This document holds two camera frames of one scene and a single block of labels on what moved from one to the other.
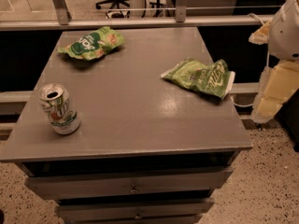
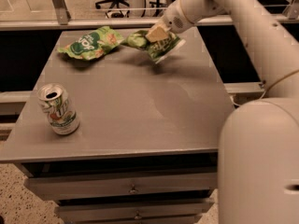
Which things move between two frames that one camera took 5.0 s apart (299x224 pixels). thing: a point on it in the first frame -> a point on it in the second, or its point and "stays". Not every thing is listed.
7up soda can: x=60 y=108 stays
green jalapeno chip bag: x=212 y=77 -> x=159 y=50
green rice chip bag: x=93 y=45 stays
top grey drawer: x=196 y=183 stays
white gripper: x=286 y=32 -> x=173 y=20
